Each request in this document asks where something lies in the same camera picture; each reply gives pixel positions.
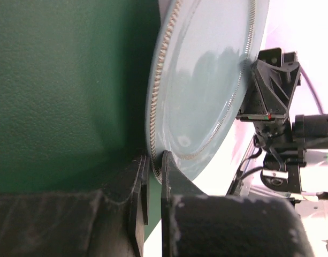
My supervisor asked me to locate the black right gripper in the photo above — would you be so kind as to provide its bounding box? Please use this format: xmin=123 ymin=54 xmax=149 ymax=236
xmin=237 ymin=48 xmax=328 ymax=195

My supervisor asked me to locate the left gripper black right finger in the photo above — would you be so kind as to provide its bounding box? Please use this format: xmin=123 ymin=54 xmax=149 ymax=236
xmin=161 ymin=151 xmax=314 ymax=256

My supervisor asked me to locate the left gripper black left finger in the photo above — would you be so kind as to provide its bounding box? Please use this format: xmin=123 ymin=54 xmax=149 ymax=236
xmin=0 ymin=155 xmax=149 ymax=256

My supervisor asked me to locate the dark green placemat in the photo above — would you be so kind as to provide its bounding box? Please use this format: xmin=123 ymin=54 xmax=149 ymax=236
xmin=0 ymin=1 xmax=160 ymax=201

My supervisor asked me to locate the teal ceramic plate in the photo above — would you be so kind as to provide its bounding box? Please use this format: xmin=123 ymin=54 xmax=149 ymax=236
xmin=145 ymin=1 xmax=269 ymax=180

